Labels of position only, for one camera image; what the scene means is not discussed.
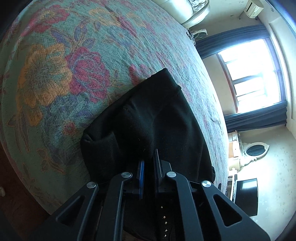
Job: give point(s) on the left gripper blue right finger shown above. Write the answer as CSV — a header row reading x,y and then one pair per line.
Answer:
x,y
161,167

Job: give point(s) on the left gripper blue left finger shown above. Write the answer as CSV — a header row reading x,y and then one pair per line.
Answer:
x,y
140,178

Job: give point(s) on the black pants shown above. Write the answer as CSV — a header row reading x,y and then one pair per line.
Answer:
x,y
153,116

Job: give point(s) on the white dresser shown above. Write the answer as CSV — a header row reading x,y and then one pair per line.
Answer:
x,y
234,157

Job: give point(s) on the black flat monitor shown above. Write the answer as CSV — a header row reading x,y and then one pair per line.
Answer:
x,y
247,196

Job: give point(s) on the white oval vanity mirror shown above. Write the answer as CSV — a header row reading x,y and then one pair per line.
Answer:
x,y
252,151

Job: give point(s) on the dark blue lower curtain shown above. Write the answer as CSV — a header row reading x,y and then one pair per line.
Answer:
x,y
274,115

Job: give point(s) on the dark blue curtain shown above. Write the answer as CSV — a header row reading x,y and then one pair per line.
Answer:
x,y
274,115
214,44

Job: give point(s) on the dark blue upper curtain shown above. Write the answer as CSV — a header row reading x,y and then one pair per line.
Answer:
x,y
214,44

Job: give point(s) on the white desk fan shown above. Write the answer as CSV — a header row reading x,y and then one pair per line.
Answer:
x,y
199,34

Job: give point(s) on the floral green bedspread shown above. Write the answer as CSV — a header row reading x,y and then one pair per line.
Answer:
x,y
64,62

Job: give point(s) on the cream tufted leather headboard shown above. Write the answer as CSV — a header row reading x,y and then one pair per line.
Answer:
x,y
187,13

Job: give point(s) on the bright window with frame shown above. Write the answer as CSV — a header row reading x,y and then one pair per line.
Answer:
x,y
254,74

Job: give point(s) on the white wall air conditioner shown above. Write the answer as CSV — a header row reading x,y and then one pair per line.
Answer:
x,y
253,8

